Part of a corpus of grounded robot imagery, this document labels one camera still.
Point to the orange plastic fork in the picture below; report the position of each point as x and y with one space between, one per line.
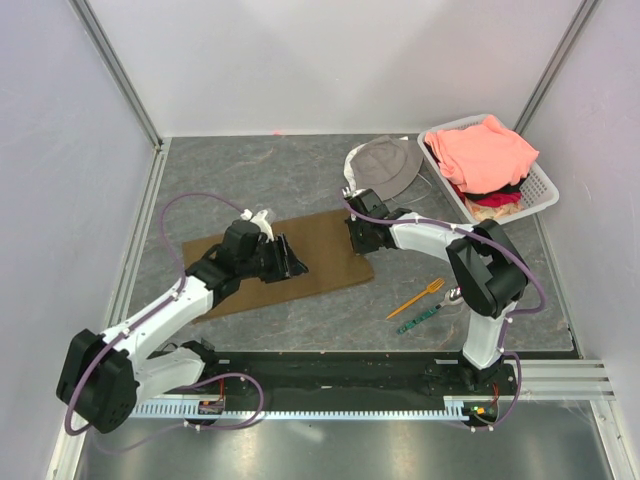
431 288

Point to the white plastic laundry basket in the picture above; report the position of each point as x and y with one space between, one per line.
537 191

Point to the salmon pink folded garment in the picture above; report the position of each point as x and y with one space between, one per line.
482 158

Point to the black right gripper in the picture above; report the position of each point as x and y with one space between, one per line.
358 247

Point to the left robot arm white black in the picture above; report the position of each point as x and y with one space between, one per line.
106 375

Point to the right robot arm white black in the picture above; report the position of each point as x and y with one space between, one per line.
489 272

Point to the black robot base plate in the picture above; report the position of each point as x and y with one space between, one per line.
425 372

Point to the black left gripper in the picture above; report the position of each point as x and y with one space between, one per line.
286 265

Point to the red and dark clothes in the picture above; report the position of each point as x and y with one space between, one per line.
493 205

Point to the brown cloth napkin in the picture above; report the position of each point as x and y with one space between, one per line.
322 242

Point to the grey bucket hat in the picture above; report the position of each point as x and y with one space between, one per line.
386 165

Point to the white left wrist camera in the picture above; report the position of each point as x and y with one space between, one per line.
263 219

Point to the spoon with green handle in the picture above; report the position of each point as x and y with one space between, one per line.
452 297

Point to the grey slotted cable duct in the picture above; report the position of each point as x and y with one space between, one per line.
195 409

